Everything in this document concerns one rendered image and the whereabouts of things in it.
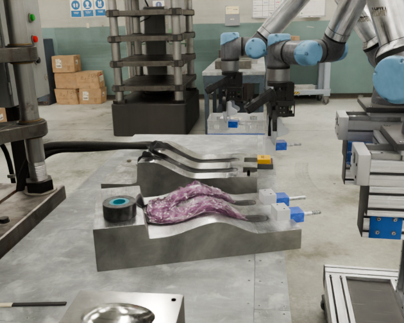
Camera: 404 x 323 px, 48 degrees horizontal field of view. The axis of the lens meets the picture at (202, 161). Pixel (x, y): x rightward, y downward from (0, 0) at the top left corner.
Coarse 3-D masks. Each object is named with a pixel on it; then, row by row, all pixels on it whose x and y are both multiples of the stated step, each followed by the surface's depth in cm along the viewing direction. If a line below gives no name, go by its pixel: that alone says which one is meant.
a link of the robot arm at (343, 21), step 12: (348, 0) 132; (360, 0) 131; (336, 12) 137; (348, 12) 134; (360, 12) 134; (336, 24) 137; (348, 24) 136; (324, 36) 142; (336, 36) 139; (348, 36) 139; (336, 48) 141; (324, 60) 142; (336, 60) 146
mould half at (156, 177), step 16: (176, 144) 163; (144, 160) 142; (160, 160) 143; (176, 160) 149; (240, 160) 154; (112, 176) 151; (128, 176) 150; (144, 176) 142; (160, 176) 141; (176, 176) 141; (192, 176) 141; (208, 176) 141; (224, 176) 140; (240, 176) 138; (256, 176) 138; (144, 192) 144; (160, 192) 143; (240, 192) 140; (256, 192) 139
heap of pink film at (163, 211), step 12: (180, 192) 123; (192, 192) 121; (204, 192) 122; (216, 192) 123; (156, 204) 118; (168, 204) 114; (192, 204) 114; (204, 204) 112; (216, 204) 112; (228, 204) 115; (156, 216) 113; (168, 216) 112; (180, 216) 111; (192, 216) 110; (240, 216) 116
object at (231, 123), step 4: (220, 120) 190; (228, 120) 190; (232, 120) 190; (236, 120) 190; (220, 124) 190; (224, 124) 190; (228, 124) 190; (232, 124) 189; (236, 124) 189; (240, 124) 190; (244, 124) 190; (248, 124) 189; (220, 128) 191; (224, 128) 190; (228, 128) 191
